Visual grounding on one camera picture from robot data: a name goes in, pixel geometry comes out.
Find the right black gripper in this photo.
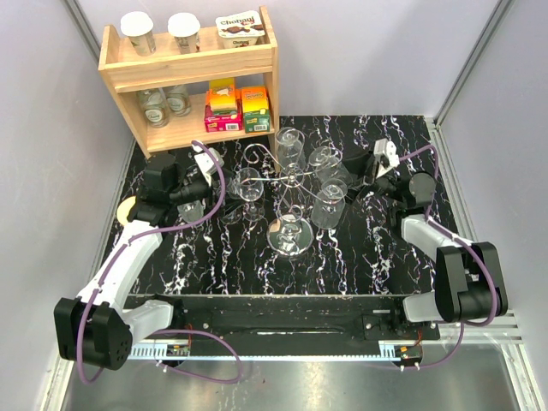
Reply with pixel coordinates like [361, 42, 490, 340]
[323, 144, 405, 206]

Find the ribbed goblet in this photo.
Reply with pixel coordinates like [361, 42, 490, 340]
[177, 200, 204, 223]
[311, 178, 348, 229]
[308, 146, 352, 186]
[276, 127, 306, 170]

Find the chrome wine glass rack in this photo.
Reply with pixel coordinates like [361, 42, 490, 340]
[244, 134, 323, 258]

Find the round yellow wooden coaster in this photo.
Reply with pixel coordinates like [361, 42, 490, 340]
[116, 196, 136, 227]

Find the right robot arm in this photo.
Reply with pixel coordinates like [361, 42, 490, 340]
[342, 151, 509, 339]

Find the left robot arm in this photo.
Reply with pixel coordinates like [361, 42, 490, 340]
[54, 146, 226, 372]

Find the clear stemmed wine glass left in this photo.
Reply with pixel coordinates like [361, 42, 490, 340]
[217, 156, 241, 223]

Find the clear stemmed wine glass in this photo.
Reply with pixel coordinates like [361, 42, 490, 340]
[217, 156, 241, 223]
[236, 167, 264, 222]

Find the clear stemmed wine glass right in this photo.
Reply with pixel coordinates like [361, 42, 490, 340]
[236, 167, 264, 222]

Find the pink sponge box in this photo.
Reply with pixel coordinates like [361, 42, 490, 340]
[204, 78, 242, 133]

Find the green Scrub Daddy box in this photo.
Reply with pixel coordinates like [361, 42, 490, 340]
[241, 86, 271, 134]

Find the right clear glass bottle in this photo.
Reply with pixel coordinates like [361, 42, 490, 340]
[166, 85, 192, 116]

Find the clear glass bottle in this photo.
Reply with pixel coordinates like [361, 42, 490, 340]
[166, 85, 192, 116]
[136, 88, 169, 128]

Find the wooden two-tier shelf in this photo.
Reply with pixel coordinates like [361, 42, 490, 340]
[98, 6, 280, 158]

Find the left clear glass bottle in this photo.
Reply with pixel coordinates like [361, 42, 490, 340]
[136, 88, 169, 128]

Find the Chobani yogurt tub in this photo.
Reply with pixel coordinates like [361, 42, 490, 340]
[215, 10, 265, 49]

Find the right white lidded cup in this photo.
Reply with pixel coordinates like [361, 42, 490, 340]
[168, 12, 200, 54]

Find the white lidded cup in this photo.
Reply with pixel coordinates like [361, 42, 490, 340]
[168, 12, 200, 54]
[120, 11, 156, 57]

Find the left white lidded cup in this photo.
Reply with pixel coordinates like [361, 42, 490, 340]
[120, 11, 156, 57]

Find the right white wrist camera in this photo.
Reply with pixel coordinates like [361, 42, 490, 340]
[366, 138, 400, 184]

